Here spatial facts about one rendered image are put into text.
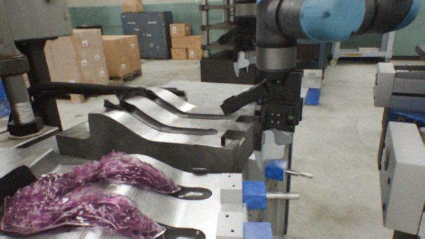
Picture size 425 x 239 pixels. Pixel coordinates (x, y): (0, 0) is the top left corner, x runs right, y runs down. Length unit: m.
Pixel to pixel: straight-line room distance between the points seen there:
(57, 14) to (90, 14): 8.12
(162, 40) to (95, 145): 6.87
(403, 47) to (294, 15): 6.71
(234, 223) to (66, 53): 4.22
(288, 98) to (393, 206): 0.27
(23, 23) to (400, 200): 1.23
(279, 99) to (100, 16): 8.80
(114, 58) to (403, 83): 4.74
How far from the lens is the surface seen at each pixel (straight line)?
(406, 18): 0.61
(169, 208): 0.51
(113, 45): 5.23
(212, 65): 4.80
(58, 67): 4.69
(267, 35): 0.56
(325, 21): 0.46
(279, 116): 0.60
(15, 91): 1.14
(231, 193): 0.51
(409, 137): 0.47
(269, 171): 0.66
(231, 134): 0.72
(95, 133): 0.80
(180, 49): 7.55
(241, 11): 1.13
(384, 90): 0.88
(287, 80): 0.59
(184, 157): 0.68
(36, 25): 1.35
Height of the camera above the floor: 1.16
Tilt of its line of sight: 21 degrees down
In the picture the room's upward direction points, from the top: 2 degrees counter-clockwise
